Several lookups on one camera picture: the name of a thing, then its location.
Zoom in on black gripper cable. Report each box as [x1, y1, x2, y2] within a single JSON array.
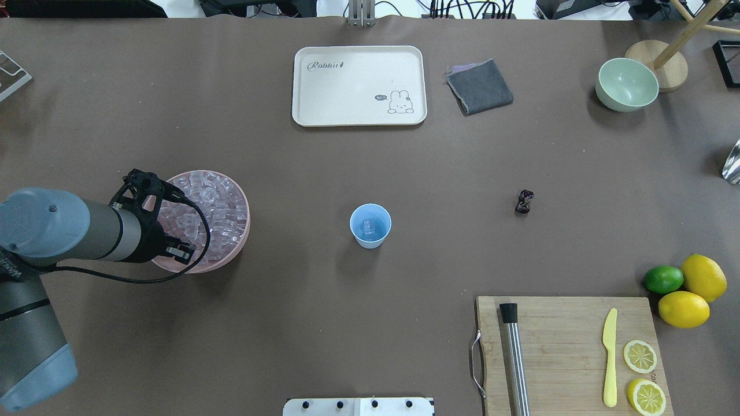
[[40, 194, 212, 285]]

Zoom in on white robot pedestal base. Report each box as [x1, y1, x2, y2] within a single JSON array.
[[282, 397, 436, 415]]

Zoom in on bamboo cutting board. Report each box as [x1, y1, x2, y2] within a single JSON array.
[[476, 296, 660, 415]]

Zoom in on yellow plastic knife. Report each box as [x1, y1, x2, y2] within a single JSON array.
[[602, 308, 618, 408]]

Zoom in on cream rabbit tray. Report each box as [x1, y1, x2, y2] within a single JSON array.
[[291, 45, 427, 127]]

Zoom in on clear ice cubes pile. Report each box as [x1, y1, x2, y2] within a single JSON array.
[[156, 171, 248, 262]]

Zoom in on black framed tray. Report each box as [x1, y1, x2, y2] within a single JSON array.
[[712, 40, 739, 88]]

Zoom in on light blue plastic cup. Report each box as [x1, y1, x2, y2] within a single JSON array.
[[349, 203, 392, 248]]

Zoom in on dark red cherries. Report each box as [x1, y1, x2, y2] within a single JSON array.
[[515, 189, 534, 215]]

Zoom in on green lime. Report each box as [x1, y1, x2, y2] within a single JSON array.
[[643, 265, 685, 295]]

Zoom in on pink bowl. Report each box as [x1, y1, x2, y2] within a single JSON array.
[[142, 169, 251, 274]]

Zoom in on aluminium frame post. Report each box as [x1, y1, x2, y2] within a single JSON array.
[[347, 0, 377, 27]]

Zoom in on lemon half lower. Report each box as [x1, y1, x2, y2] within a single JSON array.
[[627, 378, 668, 415]]

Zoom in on lemon half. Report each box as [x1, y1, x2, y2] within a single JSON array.
[[622, 339, 658, 374], [627, 378, 668, 415]]

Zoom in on metal ice scoop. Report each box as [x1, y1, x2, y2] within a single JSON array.
[[721, 140, 740, 185]]

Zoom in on mint green bowl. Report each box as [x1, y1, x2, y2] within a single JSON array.
[[595, 57, 659, 113]]

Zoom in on lemon half upper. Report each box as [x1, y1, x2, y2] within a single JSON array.
[[622, 339, 658, 374]]

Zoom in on yellow lemon lower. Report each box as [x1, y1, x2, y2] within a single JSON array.
[[658, 291, 711, 329]]

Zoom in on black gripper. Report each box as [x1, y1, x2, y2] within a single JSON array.
[[109, 169, 195, 265]]

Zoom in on yellow lemon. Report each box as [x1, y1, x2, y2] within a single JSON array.
[[658, 291, 711, 329], [680, 254, 728, 303]]

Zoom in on grey folded cloth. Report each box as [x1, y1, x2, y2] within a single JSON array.
[[446, 58, 515, 116]]

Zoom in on wooden cup tree stand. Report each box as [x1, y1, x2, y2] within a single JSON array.
[[624, 1, 738, 93]]

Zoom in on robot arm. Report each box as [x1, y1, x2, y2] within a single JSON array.
[[1, 169, 211, 413]]

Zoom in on yellow lemon upper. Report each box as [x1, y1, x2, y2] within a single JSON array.
[[680, 254, 728, 303]]

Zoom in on white cup rack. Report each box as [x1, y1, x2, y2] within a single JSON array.
[[0, 51, 32, 102]]

